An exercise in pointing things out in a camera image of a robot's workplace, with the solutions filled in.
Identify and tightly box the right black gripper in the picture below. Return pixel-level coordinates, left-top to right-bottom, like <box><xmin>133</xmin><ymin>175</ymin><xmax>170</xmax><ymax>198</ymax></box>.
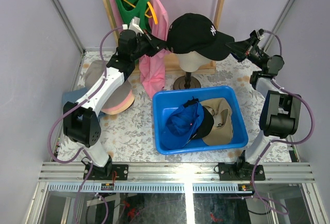
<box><xmin>224</xmin><ymin>37</ymin><xmax>269</xmax><ymax>70</ymax></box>

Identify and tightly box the black baseball cap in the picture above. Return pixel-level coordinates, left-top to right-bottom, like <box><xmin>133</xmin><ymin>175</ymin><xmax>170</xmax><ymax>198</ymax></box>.
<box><xmin>167</xmin><ymin>13</ymin><xmax>235</xmax><ymax>61</ymax></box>

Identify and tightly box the beige mannequin head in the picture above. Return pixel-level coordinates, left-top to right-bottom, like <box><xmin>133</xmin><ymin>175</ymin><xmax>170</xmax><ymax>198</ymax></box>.
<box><xmin>173</xmin><ymin>51</ymin><xmax>211</xmax><ymax>90</ymax></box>

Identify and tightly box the blue plastic bin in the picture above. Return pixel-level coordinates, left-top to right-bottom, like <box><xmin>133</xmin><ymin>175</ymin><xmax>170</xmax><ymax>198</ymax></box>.
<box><xmin>153</xmin><ymin>85</ymin><xmax>249</xmax><ymax>155</ymax></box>

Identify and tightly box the grey bucket hat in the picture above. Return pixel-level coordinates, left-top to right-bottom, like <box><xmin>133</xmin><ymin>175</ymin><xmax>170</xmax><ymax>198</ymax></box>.
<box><xmin>85</xmin><ymin>60</ymin><xmax>132</xmax><ymax>108</ymax></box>

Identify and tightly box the pink bucket hat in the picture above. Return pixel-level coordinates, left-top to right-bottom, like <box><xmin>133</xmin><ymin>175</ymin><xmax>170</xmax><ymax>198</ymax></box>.
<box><xmin>101</xmin><ymin>91</ymin><xmax>135</xmax><ymax>114</ymax></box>

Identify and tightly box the peach bucket hat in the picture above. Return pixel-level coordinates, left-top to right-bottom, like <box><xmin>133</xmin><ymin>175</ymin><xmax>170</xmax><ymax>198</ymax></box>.
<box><xmin>108</xmin><ymin>98</ymin><xmax>135</xmax><ymax>115</ymax></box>

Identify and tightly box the khaki hat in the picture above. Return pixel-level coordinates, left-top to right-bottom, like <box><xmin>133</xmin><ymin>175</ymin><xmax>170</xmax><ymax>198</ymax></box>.
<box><xmin>201</xmin><ymin>98</ymin><xmax>233</xmax><ymax>146</ymax></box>

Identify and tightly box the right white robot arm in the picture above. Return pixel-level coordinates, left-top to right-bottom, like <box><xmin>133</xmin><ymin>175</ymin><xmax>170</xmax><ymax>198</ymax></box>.
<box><xmin>218</xmin><ymin>35</ymin><xmax>301</xmax><ymax>181</ymax></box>

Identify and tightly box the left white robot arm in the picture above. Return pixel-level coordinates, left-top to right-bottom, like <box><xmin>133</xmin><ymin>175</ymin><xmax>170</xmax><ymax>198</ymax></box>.
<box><xmin>63</xmin><ymin>29</ymin><xmax>167</xmax><ymax>180</ymax></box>

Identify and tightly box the pink t-shirt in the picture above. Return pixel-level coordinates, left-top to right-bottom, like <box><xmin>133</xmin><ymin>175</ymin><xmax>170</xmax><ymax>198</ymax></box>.
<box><xmin>110</xmin><ymin>0</ymin><xmax>170</xmax><ymax>98</ymax></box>

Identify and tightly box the wooden clothes rack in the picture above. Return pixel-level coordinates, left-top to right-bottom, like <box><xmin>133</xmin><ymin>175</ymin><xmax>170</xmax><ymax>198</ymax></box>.
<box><xmin>102</xmin><ymin>0</ymin><xmax>225</xmax><ymax>75</ymax></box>

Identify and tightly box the green tank top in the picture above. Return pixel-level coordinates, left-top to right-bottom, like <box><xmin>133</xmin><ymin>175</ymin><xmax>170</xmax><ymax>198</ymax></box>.
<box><xmin>115</xmin><ymin>0</ymin><xmax>151</xmax><ymax>32</ymax></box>

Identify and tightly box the yellow hanger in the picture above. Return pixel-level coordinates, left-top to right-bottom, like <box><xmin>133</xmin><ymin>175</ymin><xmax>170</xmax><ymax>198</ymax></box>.
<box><xmin>114</xmin><ymin>0</ymin><xmax>159</xmax><ymax>29</ymax></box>

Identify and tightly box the blue cap in bin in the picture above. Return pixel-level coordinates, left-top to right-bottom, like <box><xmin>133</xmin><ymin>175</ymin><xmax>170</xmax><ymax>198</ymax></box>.
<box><xmin>160</xmin><ymin>98</ymin><xmax>215</xmax><ymax>150</ymax></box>

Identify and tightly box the folded blue cloth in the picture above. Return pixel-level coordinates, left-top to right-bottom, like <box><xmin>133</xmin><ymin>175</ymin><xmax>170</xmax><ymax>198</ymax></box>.
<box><xmin>61</xmin><ymin>88</ymin><xmax>88</xmax><ymax>107</ymax></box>

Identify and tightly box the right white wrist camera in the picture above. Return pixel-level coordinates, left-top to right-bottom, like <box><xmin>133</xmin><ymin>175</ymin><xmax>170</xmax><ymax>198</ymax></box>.
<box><xmin>255</xmin><ymin>29</ymin><xmax>265</xmax><ymax>41</ymax></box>

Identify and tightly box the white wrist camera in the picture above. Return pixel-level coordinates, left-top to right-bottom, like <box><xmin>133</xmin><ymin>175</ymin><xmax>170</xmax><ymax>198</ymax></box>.
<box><xmin>255</xmin><ymin>29</ymin><xmax>265</xmax><ymax>41</ymax></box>
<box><xmin>122</xmin><ymin>16</ymin><xmax>144</xmax><ymax>34</ymax></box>

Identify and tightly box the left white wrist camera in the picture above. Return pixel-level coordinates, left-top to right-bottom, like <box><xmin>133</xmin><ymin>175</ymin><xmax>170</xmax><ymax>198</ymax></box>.
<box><xmin>122</xmin><ymin>16</ymin><xmax>144</xmax><ymax>34</ymax></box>

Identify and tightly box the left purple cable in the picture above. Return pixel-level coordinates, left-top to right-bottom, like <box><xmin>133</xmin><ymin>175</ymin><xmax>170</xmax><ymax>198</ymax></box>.
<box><xmin>46</xmin><ymin>27</ymin><xmax>124</xmax><ymax>224</ymax></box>

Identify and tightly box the aluminium rail base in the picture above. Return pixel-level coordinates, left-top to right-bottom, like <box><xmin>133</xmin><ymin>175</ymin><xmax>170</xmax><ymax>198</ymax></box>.
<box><xmin>38</xmin><ymin>161</ymin><xmax>317</xmax><ymax>194</ymax></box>

